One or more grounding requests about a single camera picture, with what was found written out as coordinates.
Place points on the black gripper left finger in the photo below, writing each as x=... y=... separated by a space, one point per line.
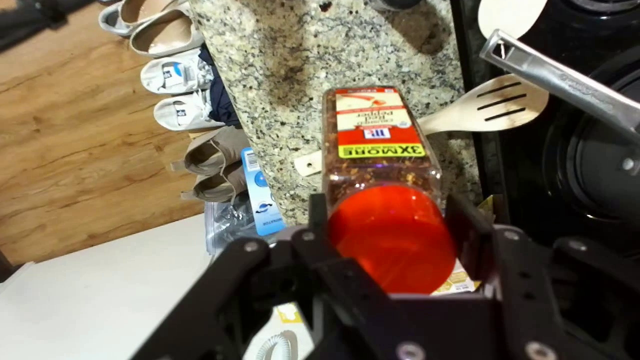
x=266 y=266

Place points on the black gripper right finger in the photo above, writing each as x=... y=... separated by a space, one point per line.
x=552 y=292

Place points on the spice container with red lid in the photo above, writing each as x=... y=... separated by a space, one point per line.
x=380 y=132

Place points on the clear plastic bag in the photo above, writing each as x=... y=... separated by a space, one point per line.
x=226 y=226

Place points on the light blue box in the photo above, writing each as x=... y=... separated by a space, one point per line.
x=261 y=193

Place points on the printed paper card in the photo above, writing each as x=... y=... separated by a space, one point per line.
x=461 y=282

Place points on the tan suede boot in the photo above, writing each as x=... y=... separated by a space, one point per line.
x=221 y=184
x=213 y=153

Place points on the small white paper tag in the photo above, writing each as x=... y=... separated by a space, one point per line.
x=308 y=164

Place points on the black kitchen stove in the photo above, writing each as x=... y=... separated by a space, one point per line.
x=512 y=166

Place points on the dark navy fabric item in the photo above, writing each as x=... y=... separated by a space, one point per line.
x=223 y=101

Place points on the white sneaker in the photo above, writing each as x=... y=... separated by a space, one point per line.
x=183 y=112
x=173 y=73

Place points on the white cabinet top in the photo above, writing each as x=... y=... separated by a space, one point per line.
x=87 y=301

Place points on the slotted wooden spatula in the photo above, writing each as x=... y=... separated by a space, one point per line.
x=492 y=106

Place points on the beige flat shoe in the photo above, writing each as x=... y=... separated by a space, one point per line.
x=112 y=19
x=161 y=36

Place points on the dark floor mat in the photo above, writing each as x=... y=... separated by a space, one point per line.
x=33 y=22

